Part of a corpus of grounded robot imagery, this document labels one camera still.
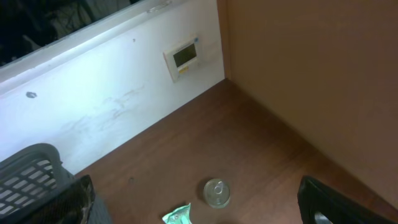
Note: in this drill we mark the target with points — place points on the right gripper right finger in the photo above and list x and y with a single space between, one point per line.
319 203

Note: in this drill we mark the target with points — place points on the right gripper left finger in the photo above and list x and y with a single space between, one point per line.
71 203

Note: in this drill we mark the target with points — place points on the teal white wipes pack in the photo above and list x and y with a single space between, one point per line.
180 215

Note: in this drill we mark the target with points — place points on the grey plastic basket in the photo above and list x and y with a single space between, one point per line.
33 173

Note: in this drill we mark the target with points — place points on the silver tin can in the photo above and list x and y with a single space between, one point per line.
216 193

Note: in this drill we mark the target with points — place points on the white wall thermostat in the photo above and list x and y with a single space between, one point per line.
183 57

